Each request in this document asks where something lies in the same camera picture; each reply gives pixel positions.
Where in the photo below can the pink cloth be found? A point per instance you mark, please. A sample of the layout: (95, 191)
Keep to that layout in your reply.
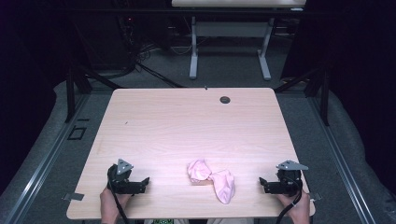
(218, 183)

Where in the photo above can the aluminium floor rail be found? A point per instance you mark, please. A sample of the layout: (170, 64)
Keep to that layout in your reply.
(341, 161)
(40, 169)

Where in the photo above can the person's light clothing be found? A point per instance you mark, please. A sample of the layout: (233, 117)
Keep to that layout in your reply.
(214, 221)

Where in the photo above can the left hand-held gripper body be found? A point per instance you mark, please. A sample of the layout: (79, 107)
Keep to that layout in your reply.
(124, 184)

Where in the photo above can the white desk with metal legs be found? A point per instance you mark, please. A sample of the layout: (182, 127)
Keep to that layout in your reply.
(236, 3)

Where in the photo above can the person's left hand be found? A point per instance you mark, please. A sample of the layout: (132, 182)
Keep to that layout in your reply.
(109, 203)

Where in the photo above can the black metal frame stand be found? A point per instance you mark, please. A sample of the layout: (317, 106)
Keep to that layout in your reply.
(71, 90)
(323, 93)

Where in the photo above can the grey metal table bracket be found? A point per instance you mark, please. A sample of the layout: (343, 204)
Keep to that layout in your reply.
(315, 196)
(74, 196)

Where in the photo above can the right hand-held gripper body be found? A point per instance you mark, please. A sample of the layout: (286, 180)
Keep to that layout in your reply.
(288, 182)

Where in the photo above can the person's right hand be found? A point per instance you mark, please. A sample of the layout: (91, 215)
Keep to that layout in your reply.
(299, 209)

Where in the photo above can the green printed item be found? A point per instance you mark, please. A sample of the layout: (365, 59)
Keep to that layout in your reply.
(162, 221)

